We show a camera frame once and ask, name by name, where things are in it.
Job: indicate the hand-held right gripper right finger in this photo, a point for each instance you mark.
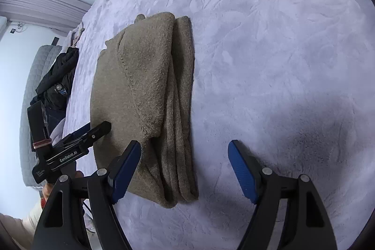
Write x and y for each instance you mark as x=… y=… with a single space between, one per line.
x=241 y=171

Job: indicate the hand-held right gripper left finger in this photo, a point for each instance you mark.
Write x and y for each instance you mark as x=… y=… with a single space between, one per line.
x=126 y=171

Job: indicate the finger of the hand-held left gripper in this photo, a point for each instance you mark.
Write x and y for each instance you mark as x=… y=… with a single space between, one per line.
x=96 y=134
x=77 y=132

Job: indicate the brown knit sweater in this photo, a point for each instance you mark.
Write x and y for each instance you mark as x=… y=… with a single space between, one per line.
x=137 y=77

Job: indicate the person's left forearm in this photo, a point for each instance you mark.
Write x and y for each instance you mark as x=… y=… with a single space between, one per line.
x=20 y=226

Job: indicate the person's left hand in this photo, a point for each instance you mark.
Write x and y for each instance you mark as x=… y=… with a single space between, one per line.
x=47 y=194

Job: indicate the black hooded jacket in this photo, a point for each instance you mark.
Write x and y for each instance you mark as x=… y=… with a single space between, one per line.
x=58 y=77

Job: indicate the pale pink cloth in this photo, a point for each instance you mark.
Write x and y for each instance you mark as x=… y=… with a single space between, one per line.
x=73 y=34

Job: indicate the lavender fleece blanket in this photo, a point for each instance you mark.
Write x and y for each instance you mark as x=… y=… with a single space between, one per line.
x=278 y=62

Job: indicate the grey pleated curtain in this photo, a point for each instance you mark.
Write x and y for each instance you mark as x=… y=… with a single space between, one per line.
x=44 y=4

